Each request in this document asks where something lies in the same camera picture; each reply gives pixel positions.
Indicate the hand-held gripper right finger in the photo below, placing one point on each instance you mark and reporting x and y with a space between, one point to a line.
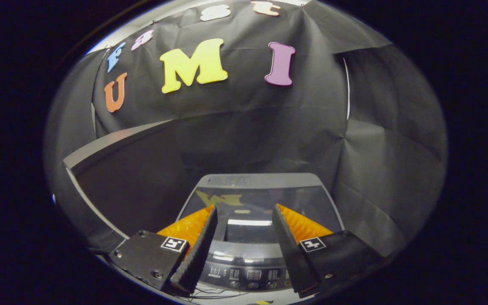
288 254

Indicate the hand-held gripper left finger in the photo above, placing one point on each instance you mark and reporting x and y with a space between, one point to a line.
199 254

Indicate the beige cabinet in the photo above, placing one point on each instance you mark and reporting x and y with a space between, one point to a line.
134 182

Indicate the black backdrop cloth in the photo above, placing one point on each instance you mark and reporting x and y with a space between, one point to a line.
248 127

